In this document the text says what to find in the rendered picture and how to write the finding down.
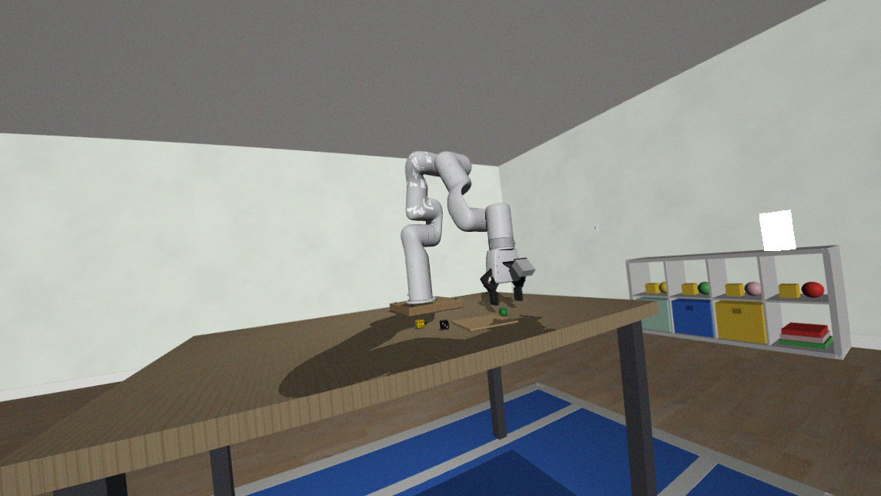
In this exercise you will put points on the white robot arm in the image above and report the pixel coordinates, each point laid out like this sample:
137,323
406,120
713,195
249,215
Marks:
446,165

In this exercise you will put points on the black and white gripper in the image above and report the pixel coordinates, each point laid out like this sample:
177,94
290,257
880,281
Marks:
497,272

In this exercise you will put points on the tan flat mat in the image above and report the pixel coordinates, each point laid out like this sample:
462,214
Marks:
477,323

